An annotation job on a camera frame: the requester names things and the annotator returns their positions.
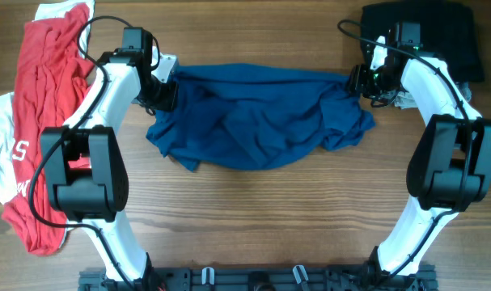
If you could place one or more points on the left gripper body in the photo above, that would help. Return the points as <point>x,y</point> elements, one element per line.
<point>164,95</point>

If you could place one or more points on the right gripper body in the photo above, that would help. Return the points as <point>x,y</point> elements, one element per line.
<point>358,81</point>

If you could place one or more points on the blue t-shirt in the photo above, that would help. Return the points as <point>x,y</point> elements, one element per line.
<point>254,118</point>

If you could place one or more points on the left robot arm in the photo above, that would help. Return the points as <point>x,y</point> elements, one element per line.
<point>83,168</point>

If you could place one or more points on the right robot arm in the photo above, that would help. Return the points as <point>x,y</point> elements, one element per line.
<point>451,166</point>

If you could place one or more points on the folded grey garment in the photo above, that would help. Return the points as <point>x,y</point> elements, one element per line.
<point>404,100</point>

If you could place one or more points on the folded black garment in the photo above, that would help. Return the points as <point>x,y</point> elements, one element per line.
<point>447,28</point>

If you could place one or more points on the red t-shirt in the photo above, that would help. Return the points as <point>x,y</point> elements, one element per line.
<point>50,84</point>

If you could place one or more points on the white t-shirt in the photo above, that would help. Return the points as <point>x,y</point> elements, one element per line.
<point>8,185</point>

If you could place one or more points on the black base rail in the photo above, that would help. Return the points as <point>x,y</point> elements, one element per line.
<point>299,277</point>

